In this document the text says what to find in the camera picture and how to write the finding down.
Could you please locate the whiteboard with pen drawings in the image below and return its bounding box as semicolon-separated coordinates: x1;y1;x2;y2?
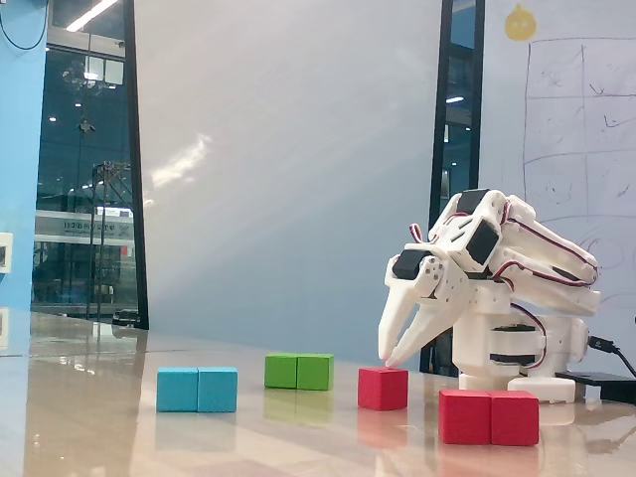
477;0;636;349

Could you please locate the yellow round sticker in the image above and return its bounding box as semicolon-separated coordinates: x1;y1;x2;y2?
504;2;541;41

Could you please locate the flat black box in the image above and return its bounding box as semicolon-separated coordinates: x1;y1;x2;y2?
555;370;636;403

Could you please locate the small red cube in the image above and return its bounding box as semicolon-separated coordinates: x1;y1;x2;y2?
357;366;409;412

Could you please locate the ceiling light strip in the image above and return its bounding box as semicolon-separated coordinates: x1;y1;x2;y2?
66;0;120;34

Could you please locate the long red block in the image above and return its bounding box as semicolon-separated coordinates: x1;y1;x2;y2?
438;389;541;447

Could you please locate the black power cable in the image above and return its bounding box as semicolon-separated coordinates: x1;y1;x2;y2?
585;335;636;379

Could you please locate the thin black wall cable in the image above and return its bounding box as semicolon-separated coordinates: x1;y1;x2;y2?
0;0;52;52

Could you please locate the long green block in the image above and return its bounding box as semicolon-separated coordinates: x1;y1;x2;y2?
263;352;335;392

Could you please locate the long blue block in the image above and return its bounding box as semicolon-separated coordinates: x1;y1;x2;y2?
156;366;239;413

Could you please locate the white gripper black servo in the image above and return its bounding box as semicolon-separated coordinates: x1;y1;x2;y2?
377;241;471;369

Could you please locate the black window frame post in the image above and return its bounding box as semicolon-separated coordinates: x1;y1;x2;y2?
120;0;151;332
418;0;486;375

